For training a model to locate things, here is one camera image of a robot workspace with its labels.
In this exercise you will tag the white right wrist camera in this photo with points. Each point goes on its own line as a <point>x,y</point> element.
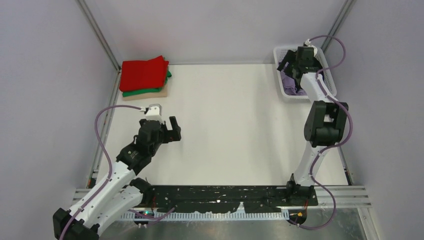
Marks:
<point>308,43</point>

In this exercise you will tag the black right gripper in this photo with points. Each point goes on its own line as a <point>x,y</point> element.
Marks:
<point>290,57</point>

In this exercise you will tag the left aluminium corner post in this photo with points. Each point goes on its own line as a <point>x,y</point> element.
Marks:
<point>92,22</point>

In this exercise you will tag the beige folded t-shirt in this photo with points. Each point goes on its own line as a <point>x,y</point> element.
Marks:
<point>161,94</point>

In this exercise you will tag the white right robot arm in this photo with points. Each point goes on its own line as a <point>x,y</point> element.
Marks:
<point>325,124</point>

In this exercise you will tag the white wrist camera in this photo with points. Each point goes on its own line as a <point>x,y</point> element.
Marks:
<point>154,112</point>
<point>308,43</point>

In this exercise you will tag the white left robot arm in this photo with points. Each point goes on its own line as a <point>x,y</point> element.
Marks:
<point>120,190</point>

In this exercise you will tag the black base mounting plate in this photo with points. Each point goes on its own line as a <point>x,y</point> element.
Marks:
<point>220,199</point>

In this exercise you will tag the green folded t-shirt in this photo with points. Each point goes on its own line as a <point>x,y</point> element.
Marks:
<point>147,90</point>

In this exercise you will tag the aluminium corner post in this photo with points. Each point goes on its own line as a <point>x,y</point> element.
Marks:
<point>92,22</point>
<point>338,23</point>

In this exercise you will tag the right aluminium corner post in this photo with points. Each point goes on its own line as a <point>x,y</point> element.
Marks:
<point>338,23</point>

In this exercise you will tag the white plastic basket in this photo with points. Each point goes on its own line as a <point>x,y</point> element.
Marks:
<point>279,52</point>

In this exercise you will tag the lavender t-shirt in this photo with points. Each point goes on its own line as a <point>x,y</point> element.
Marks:
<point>290,86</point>

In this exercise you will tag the white slotted cable duct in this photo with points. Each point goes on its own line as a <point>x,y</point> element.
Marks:
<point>239,215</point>

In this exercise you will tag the aluminium front rail frame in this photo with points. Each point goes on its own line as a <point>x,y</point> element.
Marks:
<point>346,197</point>

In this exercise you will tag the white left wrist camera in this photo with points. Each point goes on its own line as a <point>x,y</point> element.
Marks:
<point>154,112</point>

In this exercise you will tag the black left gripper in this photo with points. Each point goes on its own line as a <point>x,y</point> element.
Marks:
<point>172,135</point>

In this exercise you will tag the red folded t-shirt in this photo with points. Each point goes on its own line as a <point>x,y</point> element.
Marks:
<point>143,74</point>

